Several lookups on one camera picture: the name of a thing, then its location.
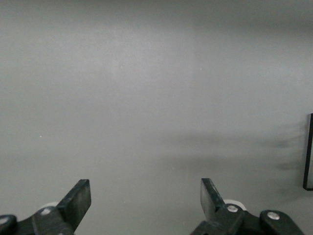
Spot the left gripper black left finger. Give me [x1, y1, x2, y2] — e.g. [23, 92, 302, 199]
[0, 179, 91, 235]

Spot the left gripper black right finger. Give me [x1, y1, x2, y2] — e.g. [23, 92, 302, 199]
[189, 178, 305, 235]

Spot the black wire cup holder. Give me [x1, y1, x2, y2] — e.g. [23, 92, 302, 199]
[302, 113, 313, 191]

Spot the dark grey table mat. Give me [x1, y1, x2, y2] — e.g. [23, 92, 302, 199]
[0, 0, 313, 235]

